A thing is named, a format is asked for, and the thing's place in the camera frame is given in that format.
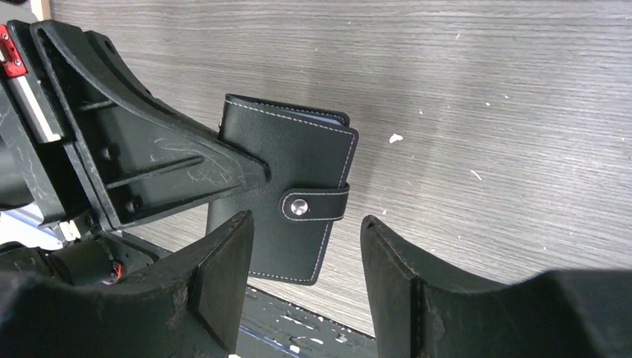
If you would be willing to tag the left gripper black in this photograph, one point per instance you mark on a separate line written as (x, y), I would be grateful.
(87, 143)

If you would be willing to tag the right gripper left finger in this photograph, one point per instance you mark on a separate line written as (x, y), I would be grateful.
(91, 300)

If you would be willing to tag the black leather card holder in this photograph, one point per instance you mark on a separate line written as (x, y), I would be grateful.
(308, 153)

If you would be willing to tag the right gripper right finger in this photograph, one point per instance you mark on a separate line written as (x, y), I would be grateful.
(423, 306)

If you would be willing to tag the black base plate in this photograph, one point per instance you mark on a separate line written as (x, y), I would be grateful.
(273, 327)

